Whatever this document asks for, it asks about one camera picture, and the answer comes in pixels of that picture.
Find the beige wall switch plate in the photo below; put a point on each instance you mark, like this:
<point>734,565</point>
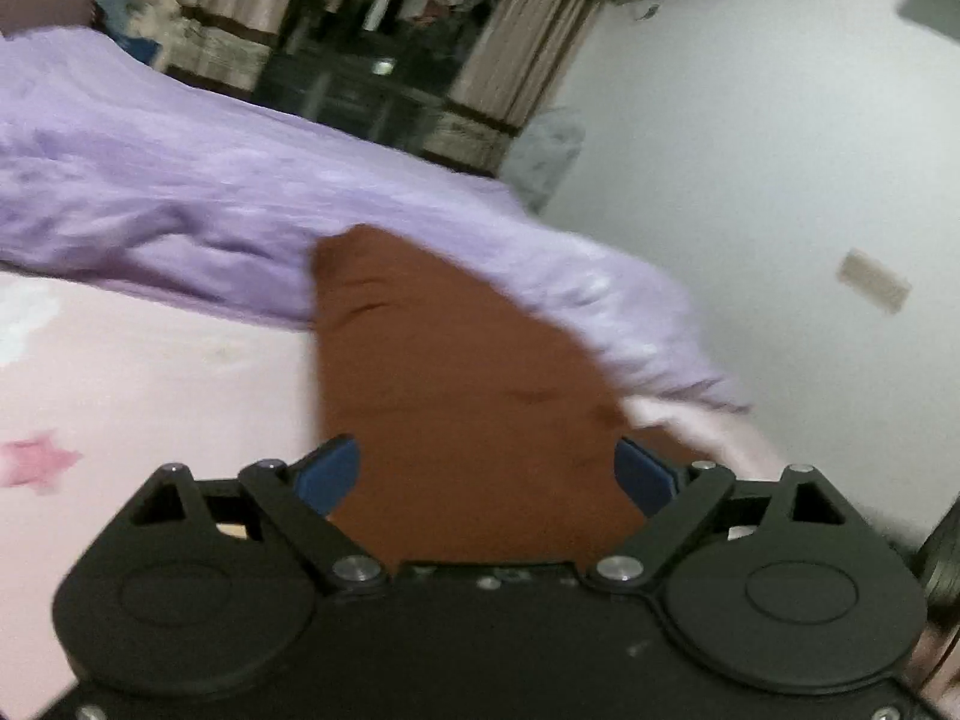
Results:
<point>874,281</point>

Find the glass balcony door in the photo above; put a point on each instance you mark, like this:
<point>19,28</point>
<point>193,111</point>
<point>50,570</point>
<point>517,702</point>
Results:
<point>352,90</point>

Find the beige striped curtain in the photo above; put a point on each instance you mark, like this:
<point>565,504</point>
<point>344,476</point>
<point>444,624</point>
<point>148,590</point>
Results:
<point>517,52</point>
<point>225,7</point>

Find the brown padded jacket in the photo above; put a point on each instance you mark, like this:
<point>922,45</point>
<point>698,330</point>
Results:
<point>450,390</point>

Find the cream cloth pile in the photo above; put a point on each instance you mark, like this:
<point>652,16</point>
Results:
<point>146,22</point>

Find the purple duvet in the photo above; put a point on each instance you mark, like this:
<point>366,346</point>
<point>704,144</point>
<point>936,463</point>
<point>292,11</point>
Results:
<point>225,187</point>

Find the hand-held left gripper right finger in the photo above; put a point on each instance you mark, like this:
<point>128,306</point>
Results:
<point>643,478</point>

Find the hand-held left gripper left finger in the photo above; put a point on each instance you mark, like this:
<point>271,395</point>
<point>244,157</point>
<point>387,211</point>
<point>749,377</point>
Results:
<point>326,476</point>

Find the plastic covered standing fan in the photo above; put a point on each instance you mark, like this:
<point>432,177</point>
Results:
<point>544,157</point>

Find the pink printed blanket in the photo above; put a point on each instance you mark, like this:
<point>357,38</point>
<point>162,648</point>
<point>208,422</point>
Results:
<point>150,375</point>

